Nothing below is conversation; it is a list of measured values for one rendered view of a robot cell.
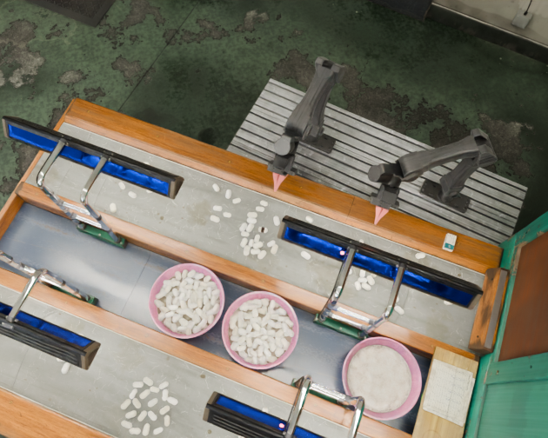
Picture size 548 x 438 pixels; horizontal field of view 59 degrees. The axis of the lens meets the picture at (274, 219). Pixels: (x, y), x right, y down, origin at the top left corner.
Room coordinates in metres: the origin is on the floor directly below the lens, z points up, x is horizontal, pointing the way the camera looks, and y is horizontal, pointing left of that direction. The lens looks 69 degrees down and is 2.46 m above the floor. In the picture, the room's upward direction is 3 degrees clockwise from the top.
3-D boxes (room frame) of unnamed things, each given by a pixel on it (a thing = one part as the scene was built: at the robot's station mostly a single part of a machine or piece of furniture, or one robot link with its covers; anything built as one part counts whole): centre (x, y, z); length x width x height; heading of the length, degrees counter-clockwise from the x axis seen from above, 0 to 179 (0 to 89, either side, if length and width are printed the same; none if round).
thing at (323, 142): (1.08, -0.14, 0.71); 0.20 x 0.07 x 0.08; 66
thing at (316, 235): (0.43, -0.32, 1.08); 0.62 x 0.08 x 0.07; 72
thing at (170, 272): (0.34, 0.29, 0.72); 0.27 x 0.27 x 0.10
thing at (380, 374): (0.11, -0.39, 0.71); 0.22 x 0.22 x 0.06
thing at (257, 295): (0.25, 0.03, 0.72); 0.27 x 0.27 x 0.10
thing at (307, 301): (0.46, 0.13, 0.71); 1.81 x 0.05 x 0.11; 72
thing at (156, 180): (0.73, 0.60, 1.08); 0.62 x 0.08 x 0.07; 72
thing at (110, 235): (0.66, 0.63, 0.90); 0.20 x 0.19 x 0.45; 72
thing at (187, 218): (0.62, 0.08, 0.73); 1.81 x 0.30 x 0.02; 72
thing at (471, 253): (0.82, 0.01, 0.67); 1.81 x 0.12 x 0.19; 72
